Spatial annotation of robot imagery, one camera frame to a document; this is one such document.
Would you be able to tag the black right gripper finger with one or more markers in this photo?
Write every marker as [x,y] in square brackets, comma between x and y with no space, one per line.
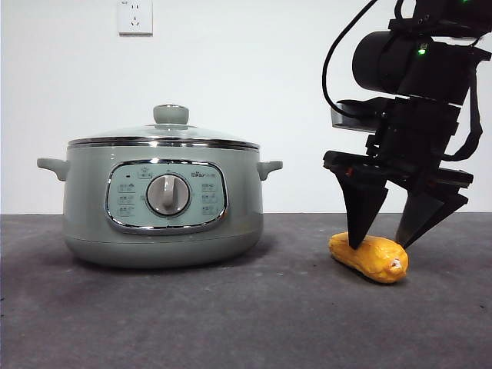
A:
[361,207]
[426,215]

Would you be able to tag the yellow corn cob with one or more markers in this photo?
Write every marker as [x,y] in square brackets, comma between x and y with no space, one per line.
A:
[369,261]

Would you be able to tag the glass lid with green knob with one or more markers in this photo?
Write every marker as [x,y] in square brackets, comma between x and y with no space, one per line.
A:
[169,115]

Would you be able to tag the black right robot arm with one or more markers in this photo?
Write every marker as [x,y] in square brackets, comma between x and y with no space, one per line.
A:
[423,69]

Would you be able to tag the pale green electric pot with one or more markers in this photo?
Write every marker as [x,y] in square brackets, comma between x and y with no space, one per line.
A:
[88,200]

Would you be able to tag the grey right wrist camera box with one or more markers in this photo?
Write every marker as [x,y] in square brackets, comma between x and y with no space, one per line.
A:
[346,121]

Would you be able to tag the white wall socket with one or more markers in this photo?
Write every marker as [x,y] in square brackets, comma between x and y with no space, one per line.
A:
[135,19]

